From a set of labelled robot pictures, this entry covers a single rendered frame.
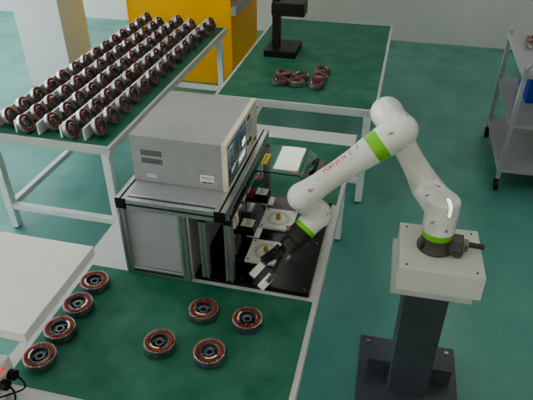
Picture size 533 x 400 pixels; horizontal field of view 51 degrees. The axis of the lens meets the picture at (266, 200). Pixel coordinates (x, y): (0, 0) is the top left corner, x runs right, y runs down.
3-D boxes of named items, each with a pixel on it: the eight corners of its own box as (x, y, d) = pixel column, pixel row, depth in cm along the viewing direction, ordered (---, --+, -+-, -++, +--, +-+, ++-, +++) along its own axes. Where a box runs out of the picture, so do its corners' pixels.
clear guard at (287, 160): (320, 161, 256) (321, 150, 253) (312, 189, 237) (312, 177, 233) (251, 153, 262) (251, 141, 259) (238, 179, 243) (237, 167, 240)
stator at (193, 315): (197, 300, 218) (196, 294, 216) (223, 307, 215) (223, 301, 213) (184, 321, 209) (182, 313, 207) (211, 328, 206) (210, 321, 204)
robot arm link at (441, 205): (443, 221, 235) (451, 182, 225) (459, 243, 221) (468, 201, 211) (413, 223, 233) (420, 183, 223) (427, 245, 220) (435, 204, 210)
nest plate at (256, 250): (286, 245, 243) (286, 243, 242) (279, 267, 231) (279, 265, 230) (253, 240, 246) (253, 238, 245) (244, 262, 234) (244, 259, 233)
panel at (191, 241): (239, 190, 280) (237, 136, 263) (193, 276, 227) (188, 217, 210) (236, 189, 280) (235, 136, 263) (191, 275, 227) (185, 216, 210)
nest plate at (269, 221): (297, 213, 262) (297, 211, 262) (291, 232, 250) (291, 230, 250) (266, 209, 265) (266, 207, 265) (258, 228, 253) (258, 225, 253)
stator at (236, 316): (266, 316, 211) (266, 309, 209) (258, 337, 202) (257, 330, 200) (237, 310, 214) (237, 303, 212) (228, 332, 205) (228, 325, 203)
